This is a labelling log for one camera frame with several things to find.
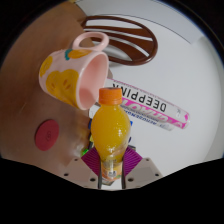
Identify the blue and white tall tube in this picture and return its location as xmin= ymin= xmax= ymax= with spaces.
xmin=121 ymin=109 xmax=176 ymax=132

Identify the pink mug with yellow print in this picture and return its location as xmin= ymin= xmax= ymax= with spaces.
xmin=38 ymin=31 xmax=110 ymax=111

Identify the orange juice bottle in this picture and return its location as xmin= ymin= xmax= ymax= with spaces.
xmin=90 ymin=87 xmax=132 ymax=185

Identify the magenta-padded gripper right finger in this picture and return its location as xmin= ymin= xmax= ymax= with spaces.
xmin=121 ymin=148 xmax=164 ymax=190

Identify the dark brown wooden chair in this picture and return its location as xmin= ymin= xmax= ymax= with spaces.
xmin=80 ymin=14 xmax=159 ymax=67

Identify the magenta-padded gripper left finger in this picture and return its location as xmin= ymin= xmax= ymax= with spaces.
xmin=62 ymin=148 xmax=102 ymax=190

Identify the pink and white tall tube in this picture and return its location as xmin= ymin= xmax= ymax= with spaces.
xmin=106 ymin=78 xmax=191 ymax=131

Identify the flat round red coaster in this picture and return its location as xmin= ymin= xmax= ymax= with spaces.
xmin=34 ymin=119 xmax=60 ymax=152

